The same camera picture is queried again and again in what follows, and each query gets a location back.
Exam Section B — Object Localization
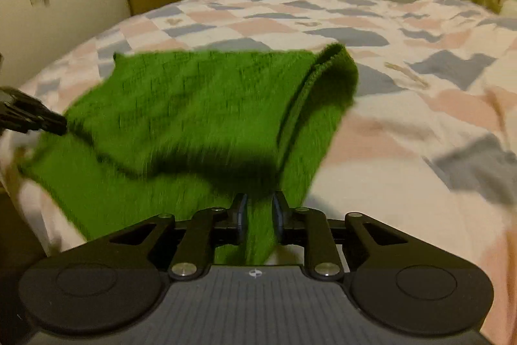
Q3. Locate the green knitted sweater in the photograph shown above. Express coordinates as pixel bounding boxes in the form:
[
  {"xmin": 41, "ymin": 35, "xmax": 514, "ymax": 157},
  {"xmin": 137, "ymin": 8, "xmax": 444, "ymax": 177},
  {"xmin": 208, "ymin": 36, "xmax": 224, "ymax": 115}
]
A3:
[{"xmin": 18, "ymin": 44, "xmax": 360, "ymax": 265}]

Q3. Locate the bed with checkered sheet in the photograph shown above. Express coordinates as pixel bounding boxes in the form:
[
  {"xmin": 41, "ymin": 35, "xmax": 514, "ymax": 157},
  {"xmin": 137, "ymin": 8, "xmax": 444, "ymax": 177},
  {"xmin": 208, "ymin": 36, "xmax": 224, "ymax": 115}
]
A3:
[{"xmin": 0, "ymin": 0, "xmax": 517, "ymax": 345}]

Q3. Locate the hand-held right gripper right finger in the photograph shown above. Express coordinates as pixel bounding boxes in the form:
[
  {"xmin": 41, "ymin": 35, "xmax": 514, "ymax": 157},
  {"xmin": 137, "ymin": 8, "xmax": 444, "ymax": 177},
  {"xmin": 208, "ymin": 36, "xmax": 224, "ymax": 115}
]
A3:
[{"xmin": 271, "ymin": 191, "xmax": 408, "ymax": 281}]

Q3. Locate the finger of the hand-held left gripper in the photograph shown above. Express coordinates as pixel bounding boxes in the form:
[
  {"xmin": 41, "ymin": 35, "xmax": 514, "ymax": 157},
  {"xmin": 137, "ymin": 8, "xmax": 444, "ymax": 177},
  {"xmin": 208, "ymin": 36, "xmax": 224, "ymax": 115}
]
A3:
[{"xmin": 0, "ymin": 86, "xmax": 67, "ymax": 135}]

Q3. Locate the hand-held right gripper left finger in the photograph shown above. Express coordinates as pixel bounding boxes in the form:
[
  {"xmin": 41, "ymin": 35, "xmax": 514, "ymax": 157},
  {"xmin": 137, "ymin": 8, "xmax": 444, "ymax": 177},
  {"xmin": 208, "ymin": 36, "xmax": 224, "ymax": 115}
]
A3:
[{"xmin": 109, "ymin": 193, "xmax": 248, "ymax": 281}]

